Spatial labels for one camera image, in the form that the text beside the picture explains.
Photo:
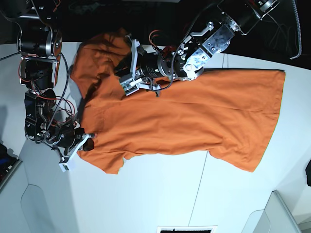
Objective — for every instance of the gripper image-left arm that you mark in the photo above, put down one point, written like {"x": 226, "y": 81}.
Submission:
{"x": 67, "y": 141}

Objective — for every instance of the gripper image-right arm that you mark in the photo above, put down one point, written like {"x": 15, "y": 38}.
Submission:
{"x": 152, "y": 71}

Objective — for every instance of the orange t-shirt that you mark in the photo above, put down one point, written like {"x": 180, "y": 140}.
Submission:
{"x": 232, "y": 113}

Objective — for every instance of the robot arm image-left side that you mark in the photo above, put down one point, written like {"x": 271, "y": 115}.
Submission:
{"x": 39, "y": 43}

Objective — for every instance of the clear panel bottom left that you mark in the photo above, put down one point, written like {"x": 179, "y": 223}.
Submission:
{"x": 35, "y": 210}

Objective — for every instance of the clear panel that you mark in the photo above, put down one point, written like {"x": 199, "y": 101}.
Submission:
{"x": 35, "y": 210}
{"x": 274, "y": 218}

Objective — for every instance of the white tray bottom centre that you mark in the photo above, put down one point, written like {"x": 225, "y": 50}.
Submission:
{"x": 186, "y": 229}

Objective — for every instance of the clear panel bottom right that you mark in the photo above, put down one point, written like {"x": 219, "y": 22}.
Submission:
{"x": 274, "y": 218}

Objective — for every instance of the wrist camera image-right arm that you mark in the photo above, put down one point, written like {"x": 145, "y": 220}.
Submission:
{"x": 128, "y": 84}

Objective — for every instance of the wrist camera image-left arm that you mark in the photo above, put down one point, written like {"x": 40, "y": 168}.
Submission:
{"x": 67, "y": 165}

